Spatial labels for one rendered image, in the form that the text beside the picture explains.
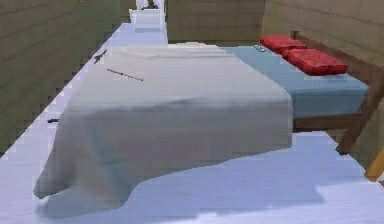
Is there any thin dark stick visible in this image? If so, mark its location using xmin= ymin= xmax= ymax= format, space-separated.
xmin=106 ymin=68 xmax=145 ymax=82

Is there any grey bed blanket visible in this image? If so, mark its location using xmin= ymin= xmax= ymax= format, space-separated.
xmin=33 ymin=42 xmax=294 ymax=201

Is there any brown wooden bed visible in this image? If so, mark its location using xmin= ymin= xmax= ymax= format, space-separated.
xmin=219 ymin=29 xmax=384 ymax=156

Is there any white cabinet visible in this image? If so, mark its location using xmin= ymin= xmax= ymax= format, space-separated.
xmin=128 ymin=0 xmax=168 ymax=26

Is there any yellow wooden furniture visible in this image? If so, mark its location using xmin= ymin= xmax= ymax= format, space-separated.
xmin=364 ymin=146 xmax=384 ymax=183

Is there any small dark grey object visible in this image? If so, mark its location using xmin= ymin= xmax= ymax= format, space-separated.
xmin=93 ymin=49 xmax=108 ymax=64

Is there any red pillow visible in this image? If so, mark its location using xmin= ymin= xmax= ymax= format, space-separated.
xmin=259 ymin=34 xmax=308 ymax=56
xmin=282 ymin=48 xmax=349 ymax=77

